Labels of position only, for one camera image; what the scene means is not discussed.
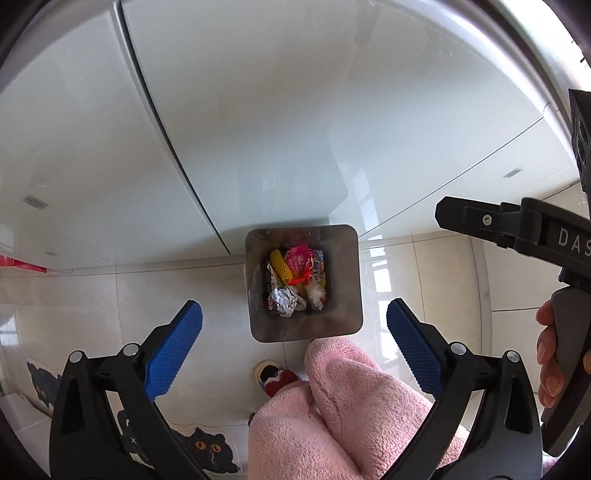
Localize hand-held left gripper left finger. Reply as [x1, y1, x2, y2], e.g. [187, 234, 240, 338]
[48, 300, 208, 480]

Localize red white slipper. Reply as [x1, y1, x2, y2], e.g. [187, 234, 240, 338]
[255, 361, 298, 398]

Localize pink fleece pajama pants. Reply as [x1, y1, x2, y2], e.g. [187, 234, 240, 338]
[248, 337, 467, 480]

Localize white cabinet door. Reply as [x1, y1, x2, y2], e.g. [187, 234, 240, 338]
[120, 0, 573, 241]
[0, 0, 232, 273]

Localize black cat floor mat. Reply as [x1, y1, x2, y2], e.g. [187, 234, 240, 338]
[25, 357, 241, 477]

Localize red plastic strip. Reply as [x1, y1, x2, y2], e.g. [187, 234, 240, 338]
[0, 255, 47, 269]

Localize white paper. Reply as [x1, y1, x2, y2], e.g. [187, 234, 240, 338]
[269, 284, 308, 317]

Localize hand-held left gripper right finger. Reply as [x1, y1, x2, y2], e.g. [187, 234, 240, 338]
[383, 298, 543, 480]

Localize metal trash bin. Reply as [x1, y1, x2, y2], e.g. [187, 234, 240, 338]
[244, 224, 362, 343]

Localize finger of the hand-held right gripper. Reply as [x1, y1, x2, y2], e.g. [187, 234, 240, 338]
[435, 196, 525, 254]

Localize yellow foam fruit net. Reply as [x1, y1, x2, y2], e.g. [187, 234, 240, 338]
[269, 248, 296, 284]

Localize person's right hand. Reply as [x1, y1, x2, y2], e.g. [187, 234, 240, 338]
[536, 298, 561, 409]

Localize clear plastic wrapper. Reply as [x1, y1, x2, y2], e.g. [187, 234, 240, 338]
[305, 281, 327, 311]

